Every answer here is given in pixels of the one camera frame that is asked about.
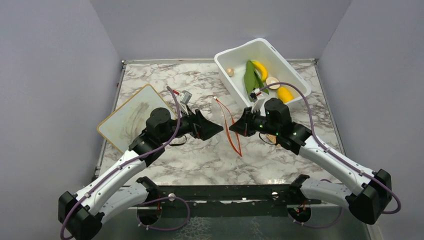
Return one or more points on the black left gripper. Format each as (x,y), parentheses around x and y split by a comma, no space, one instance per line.
(200,127)

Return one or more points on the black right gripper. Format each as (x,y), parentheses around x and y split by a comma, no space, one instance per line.
(243,126)

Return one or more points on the clear orange zip top bag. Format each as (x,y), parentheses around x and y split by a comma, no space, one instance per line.
(223,116)

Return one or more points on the green leafy vegetable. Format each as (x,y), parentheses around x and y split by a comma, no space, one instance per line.
(252,78)

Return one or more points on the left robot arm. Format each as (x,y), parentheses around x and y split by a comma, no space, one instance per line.
(83,213)

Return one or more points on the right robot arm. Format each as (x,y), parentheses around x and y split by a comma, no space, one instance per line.
(363,191)

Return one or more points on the yellow lemon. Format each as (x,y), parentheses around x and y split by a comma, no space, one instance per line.
(284,95)

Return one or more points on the round cut wooden slice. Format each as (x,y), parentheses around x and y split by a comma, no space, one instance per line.
(272,80)

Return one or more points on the yellow banana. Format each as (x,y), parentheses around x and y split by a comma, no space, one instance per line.
(262,70)

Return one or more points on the white plastic bin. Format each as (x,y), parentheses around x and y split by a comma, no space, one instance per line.
(267,63)

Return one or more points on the white yellow-edged cutting board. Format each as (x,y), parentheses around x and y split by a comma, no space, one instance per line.
(124,124)

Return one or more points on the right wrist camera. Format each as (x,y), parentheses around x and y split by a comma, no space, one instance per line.
(258,100)

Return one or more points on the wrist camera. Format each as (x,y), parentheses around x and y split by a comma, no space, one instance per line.
(258,100)
(183,98)

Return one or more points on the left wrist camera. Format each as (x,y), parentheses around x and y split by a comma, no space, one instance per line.
(183,98)

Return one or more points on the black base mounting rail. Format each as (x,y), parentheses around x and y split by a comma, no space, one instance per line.
(216,201)

